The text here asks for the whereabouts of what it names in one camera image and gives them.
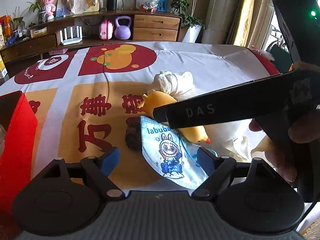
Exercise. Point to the blue toy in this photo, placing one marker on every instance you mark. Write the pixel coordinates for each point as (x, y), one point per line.
(11, 41)

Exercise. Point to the blue picture book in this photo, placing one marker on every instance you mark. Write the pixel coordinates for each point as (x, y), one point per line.
(62, 6)

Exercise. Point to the white cloth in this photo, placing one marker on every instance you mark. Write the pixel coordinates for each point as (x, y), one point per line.
(225, 137)

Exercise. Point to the purple kettlebell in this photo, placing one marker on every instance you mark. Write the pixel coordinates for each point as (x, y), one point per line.
(122, 31)

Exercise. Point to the printed child face mask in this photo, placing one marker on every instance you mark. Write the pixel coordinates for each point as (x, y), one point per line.
(167, 150)

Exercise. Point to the cream knitted cloth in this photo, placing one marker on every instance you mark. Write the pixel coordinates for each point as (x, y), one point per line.
(170, 82)

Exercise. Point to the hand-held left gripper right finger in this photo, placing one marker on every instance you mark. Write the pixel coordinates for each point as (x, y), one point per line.
(206, 158)

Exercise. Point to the dark brown fuzzy ball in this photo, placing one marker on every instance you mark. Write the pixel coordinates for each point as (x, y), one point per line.
(133, 137)

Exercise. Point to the wooden TV cabinet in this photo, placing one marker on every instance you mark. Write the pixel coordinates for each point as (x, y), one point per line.
(75, 20)

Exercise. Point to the black speaker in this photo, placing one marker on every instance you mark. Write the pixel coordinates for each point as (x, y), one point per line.
(112, 2)

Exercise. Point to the pink plush doll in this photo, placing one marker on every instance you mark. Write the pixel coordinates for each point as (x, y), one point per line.
(48, 3)

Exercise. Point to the tall grey cylinder unit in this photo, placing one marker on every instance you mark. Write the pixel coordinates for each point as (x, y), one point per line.
(220, 12)

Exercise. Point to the potted plant dark pot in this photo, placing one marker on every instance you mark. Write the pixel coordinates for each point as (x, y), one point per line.
(42, 17)

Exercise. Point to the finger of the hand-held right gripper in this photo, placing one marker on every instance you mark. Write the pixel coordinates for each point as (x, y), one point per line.
(160, 113)

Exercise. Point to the person's right hand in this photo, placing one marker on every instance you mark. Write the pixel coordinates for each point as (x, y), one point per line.
(307, 127)

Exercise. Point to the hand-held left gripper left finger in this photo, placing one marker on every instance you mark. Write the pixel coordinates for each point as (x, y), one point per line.
(111, 158)

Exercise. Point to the orange tall box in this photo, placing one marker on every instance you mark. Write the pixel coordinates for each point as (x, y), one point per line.
(6, 26)

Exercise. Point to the dark green bag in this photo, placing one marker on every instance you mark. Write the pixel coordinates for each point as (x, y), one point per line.
(281, 56)

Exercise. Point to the clear glass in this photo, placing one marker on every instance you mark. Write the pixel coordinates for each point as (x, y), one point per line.
(103, 3)

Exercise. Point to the red tin box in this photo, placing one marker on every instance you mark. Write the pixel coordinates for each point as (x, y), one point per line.
(20, 135)

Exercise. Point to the yellow curtain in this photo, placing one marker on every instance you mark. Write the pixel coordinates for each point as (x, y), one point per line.
(250, 10)

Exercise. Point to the potted plant white pot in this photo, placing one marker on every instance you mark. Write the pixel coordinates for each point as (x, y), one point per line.
(18, 25)

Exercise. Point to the white planter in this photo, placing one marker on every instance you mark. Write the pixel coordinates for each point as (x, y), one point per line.
(192, 33)

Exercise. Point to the clear plastic bag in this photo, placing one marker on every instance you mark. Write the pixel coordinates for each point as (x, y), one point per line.
(150, 0)

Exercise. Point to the yellow carton box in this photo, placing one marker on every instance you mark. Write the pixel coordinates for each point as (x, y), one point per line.
(3, 67)

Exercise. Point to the white router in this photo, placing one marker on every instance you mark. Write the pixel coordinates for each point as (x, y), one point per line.
(71, 40)

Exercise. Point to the tall green potted plant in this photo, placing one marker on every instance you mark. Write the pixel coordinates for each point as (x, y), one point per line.
(180, 2)

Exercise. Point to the pink toy case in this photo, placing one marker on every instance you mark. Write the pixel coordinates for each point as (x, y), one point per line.
(106, 31)

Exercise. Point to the yellow rubber duck toy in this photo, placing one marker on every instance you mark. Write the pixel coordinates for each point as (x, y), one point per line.
(156, 101)

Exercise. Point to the light wooden drawer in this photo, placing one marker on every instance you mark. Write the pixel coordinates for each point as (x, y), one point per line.
(155, 35)
(157, 22)

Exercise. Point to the printed tablecloth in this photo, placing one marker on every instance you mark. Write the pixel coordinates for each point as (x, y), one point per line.
(75, 120)

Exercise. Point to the small white box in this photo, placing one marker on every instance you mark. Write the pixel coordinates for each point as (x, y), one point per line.
(38, 32)

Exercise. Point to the dark wooden drawer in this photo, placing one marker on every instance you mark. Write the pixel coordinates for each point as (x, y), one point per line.
(30, 47)

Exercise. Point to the pink tray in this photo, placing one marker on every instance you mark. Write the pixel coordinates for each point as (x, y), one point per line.
(58, 52)

